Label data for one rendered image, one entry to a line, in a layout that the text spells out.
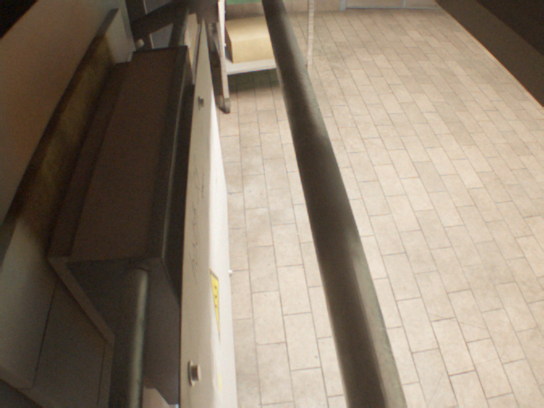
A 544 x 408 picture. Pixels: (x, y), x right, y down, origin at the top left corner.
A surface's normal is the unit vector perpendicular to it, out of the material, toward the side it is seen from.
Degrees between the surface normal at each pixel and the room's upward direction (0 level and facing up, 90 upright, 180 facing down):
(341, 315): 40
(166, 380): 90
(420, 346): 0
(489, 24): 90
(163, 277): 90
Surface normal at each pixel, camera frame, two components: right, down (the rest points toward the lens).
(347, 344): -0.64, -0.47
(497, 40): -0.99, 0.09
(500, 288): -0.01, -0.69
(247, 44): 0.25, 0.70
